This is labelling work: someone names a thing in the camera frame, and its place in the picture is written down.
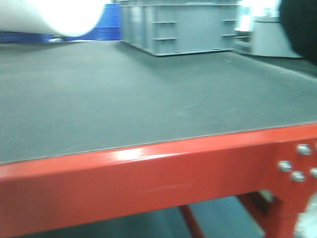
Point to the blue plastic pallet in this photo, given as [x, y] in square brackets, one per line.
[107, 29]

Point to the dark grey table mat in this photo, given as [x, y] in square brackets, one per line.
[68, 98]

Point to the white foam roll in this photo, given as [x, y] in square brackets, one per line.
[70, 18]

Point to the grey plastic crate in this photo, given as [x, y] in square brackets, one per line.
[179, 27]

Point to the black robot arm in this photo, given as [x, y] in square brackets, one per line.
[299, 21]

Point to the light grey bin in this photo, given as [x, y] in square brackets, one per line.
[269, 40]

